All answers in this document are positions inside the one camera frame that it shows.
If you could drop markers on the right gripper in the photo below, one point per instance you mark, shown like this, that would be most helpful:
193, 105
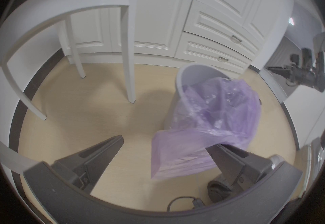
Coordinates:
301, 75

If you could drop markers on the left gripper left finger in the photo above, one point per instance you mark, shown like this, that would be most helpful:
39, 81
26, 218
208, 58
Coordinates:
101, 159

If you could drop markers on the white wardrobe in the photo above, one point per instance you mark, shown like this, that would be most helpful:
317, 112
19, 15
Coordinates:
215, 2

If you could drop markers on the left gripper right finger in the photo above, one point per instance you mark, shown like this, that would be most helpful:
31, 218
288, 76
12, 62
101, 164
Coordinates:
233, 167

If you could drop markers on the white trash bin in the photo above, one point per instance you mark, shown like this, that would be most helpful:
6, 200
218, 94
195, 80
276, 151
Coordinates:
195, 73

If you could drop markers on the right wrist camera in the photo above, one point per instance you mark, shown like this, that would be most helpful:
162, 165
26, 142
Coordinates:
306, 56

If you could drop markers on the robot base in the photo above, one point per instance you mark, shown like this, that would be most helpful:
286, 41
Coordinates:
219, 190

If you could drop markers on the purple plastic bag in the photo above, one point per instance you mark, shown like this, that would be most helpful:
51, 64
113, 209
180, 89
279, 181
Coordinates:
203, 141

